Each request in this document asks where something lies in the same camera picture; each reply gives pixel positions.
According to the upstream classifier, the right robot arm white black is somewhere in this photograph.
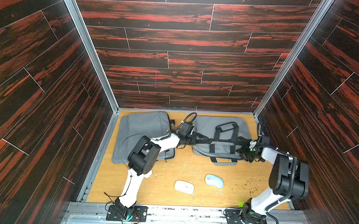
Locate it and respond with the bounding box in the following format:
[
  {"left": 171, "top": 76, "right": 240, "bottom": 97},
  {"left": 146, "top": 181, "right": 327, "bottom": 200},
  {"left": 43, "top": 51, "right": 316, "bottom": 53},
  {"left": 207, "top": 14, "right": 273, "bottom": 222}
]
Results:
[{"left": 240, "top": 123, "right": 309, "bottom": 224}]

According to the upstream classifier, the aluminium corner post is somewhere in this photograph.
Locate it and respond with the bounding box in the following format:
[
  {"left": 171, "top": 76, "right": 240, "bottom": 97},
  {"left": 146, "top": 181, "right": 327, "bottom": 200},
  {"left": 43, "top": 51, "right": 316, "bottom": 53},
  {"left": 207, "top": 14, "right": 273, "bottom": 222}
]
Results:
[
  {"left": 254, "top": 0, "right": 335, "bottom": 122},
  {"left": 52, "top": 0, "right": 125, "bottom": 113}
]

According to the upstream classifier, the grey bag with straps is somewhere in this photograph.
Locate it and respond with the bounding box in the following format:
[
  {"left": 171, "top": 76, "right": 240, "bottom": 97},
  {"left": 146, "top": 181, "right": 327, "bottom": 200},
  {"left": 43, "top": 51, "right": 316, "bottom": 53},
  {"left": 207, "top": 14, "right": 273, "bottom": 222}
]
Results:
[{"left": 190, "top": 116, "right": 254, "bottom": 166}]

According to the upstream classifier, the light blue mouse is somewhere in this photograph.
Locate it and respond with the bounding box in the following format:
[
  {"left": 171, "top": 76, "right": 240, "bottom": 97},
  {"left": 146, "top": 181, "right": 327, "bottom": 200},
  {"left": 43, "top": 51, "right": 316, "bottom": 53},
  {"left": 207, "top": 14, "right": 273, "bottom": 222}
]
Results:
[{"left": 205, "top": 174, "right": 224, "bottom": 189}]

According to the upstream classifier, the grey laptop sleeve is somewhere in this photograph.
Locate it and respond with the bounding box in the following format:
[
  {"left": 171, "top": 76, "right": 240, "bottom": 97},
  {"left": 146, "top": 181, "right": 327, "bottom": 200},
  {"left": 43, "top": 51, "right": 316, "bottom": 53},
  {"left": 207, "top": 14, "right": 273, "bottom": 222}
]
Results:
[{"left": 127, "top": 112, "right": 171, "bottom": 138}]

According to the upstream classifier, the front aluminium rail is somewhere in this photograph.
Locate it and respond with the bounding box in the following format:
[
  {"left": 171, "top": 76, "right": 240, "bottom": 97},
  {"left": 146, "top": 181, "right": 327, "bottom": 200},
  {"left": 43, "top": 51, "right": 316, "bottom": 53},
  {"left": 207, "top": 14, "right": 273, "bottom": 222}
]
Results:
[{"left": 61, "top": 202, "right": 309, "bottom": 224}]

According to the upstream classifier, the white mouse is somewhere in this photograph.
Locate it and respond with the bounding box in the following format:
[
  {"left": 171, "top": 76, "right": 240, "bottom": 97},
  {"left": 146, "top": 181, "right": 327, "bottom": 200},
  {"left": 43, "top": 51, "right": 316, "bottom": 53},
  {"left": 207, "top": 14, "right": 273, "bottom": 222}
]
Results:
[
  {"left": 174, "top": 180, "right": 195, "bottom": 195},
  {"left": 144, "top": 170, "right": 152, "bottom": 178}
]

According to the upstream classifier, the middle white mouse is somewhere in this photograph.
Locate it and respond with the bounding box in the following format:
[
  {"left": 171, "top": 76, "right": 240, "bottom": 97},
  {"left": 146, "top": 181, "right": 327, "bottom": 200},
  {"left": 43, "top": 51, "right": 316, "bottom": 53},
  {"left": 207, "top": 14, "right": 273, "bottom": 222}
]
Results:
[{"left": 174, "top": 180, "right": 195, "bottom": 195}]

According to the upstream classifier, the left aluminium corner post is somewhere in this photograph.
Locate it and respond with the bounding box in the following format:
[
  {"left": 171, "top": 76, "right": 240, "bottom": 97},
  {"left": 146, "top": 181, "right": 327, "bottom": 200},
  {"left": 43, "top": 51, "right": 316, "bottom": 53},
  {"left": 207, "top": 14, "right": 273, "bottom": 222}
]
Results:
[{"left": 52, "top": 0, "right": 125, "bottom": 113}]

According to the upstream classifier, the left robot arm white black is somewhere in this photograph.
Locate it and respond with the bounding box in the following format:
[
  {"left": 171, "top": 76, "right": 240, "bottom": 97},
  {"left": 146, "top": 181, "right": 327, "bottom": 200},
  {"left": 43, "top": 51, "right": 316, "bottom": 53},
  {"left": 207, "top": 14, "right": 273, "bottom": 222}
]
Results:
[{"left": 114, "top": 112, "right": 197, "bottom": 220}]

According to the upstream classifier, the left white mouse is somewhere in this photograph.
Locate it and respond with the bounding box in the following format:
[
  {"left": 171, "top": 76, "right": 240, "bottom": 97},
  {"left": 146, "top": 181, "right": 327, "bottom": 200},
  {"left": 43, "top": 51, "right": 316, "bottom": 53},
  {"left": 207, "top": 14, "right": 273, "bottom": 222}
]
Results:
[{"left": 144, "top": 170, "right": 152, "bottom": 178}]

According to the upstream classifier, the right aluminium corner post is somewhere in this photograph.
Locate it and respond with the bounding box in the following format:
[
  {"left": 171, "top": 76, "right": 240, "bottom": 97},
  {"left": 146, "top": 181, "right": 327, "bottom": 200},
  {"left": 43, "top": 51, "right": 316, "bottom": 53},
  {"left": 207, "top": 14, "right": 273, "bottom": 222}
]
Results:
[{"left": 254, "top": 0, "right": 335, "bottom": 122}]

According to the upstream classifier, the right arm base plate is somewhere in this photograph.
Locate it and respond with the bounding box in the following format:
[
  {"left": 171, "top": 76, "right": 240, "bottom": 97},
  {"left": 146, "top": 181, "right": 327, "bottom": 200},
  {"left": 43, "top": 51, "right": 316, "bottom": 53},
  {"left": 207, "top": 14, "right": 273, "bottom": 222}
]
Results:
[{"left": 223, "top": 207, "right": 267, "bottom": 224}]

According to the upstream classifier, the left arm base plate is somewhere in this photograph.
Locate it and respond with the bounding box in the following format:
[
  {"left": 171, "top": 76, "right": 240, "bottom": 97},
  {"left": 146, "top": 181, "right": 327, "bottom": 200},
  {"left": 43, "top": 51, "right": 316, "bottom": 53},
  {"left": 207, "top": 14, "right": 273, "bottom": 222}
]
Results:
[{"left": 106, "top": 205, "right": 148, "bottom": 222}]

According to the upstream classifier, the left grey laptop bag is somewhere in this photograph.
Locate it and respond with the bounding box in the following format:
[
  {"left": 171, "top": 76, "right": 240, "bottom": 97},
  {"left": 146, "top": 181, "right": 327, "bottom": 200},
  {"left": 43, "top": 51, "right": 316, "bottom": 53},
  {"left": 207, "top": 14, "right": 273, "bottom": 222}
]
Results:
[{"left": 111, "top": 115, "right": 177, "bottom": 167}]

